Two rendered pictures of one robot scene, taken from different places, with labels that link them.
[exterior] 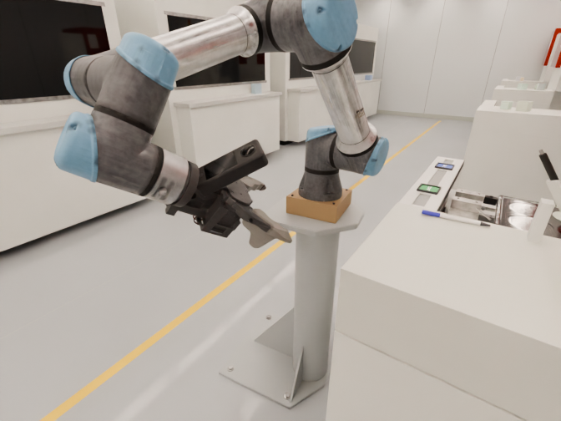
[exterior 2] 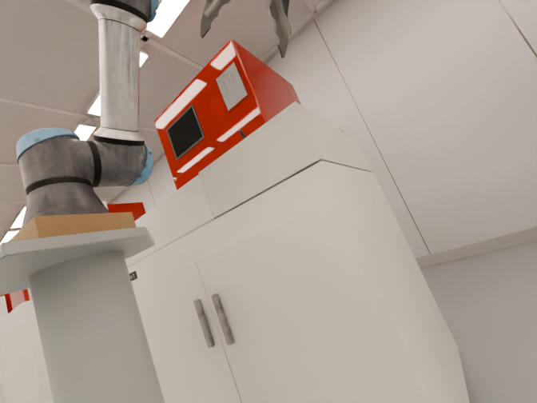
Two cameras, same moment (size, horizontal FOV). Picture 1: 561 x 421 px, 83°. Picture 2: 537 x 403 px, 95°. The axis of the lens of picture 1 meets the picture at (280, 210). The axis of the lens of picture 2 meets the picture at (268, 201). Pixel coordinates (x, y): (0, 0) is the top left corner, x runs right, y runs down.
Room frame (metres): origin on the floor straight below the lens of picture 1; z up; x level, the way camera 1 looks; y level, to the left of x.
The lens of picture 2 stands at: (0.62, 0.39, 0.69)
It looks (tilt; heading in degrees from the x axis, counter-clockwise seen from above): 10 degrees up; 267
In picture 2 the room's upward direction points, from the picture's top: 22 degrees counter-clockwise
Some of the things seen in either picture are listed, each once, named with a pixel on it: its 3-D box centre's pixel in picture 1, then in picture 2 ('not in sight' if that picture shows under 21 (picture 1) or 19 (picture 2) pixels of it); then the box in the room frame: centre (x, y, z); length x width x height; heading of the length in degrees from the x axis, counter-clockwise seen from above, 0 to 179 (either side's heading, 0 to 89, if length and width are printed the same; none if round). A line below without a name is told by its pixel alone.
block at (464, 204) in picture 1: (466, 204); not in sight; (0.89, -0.57, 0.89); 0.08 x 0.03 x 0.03; 56
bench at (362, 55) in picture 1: (348, 75); not in sight; (8.00, -1.58, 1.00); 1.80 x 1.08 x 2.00; 146
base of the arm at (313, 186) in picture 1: (320, 180); (65, 208); (1.02, -0.14, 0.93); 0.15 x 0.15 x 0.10
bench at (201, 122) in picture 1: (210, 86); not in sight; (4.36, 0.90, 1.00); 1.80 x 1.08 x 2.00; 146
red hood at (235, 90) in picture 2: not in sight; (240, 135); (0.54, -1.31, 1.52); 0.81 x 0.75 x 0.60; 146
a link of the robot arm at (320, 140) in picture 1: (325, 145); (57, 162); (1.01, -0.15, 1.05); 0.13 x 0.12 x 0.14; 49
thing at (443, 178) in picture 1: (432, 198); (167, 226); (0.95, -0.50, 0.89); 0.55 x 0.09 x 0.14; 146
